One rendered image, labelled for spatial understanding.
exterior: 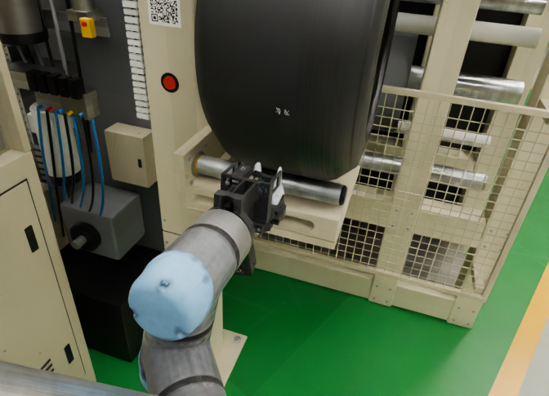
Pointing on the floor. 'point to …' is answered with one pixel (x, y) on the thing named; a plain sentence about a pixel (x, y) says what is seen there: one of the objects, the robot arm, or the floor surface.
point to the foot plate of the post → (229, 353)
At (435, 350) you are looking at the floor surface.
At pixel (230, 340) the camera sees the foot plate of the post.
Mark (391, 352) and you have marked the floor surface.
